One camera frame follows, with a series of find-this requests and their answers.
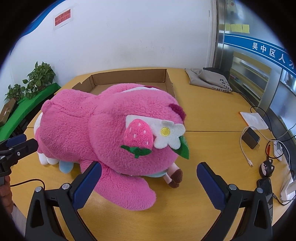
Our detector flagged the pink plush bear toy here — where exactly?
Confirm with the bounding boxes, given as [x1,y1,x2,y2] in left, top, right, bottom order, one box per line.
[34,83,189,211]

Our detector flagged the person's left hand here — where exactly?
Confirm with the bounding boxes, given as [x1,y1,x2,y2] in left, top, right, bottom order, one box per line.
[0,176,14,217]

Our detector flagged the small brown cardboard box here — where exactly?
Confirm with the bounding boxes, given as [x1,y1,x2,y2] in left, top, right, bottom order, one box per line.
[0,98,16,126]

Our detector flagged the green mat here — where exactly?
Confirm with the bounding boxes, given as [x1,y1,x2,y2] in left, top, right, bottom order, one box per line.
[1,83,61,141]

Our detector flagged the white device at edge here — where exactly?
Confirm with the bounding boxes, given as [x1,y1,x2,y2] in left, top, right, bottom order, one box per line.
[273,141,295,205]

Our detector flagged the black cat figurine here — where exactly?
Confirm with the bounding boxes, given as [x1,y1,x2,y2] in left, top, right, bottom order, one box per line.
[259,159,275,179]

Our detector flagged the green potted plant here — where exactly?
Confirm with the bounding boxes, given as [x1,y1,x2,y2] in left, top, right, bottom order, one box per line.
[5,62,56,101]

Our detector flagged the black power bank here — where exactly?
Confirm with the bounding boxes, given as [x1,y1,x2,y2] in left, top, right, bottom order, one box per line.
[242,127,260,149]

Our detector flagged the white paper pad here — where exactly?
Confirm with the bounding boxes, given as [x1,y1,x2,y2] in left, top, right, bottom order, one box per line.
[240,112,268,130]

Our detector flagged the grey cloth bag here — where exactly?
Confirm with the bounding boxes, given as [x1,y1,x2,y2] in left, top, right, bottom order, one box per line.
[185,67,233,93]

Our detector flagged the yellow sticky notes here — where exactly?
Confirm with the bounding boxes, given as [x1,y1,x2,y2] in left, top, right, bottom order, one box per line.
[219,24,250,34]

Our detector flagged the black cable on table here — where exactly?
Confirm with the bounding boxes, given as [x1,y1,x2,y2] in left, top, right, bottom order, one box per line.
[10,178,46,190]

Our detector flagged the white charging cable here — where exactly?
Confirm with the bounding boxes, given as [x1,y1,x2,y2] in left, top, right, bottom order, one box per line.
[239,126,276,167]

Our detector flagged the red wall notice sign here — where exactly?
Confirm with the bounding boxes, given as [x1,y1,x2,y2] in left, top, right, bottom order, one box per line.
[53,8,73,30]

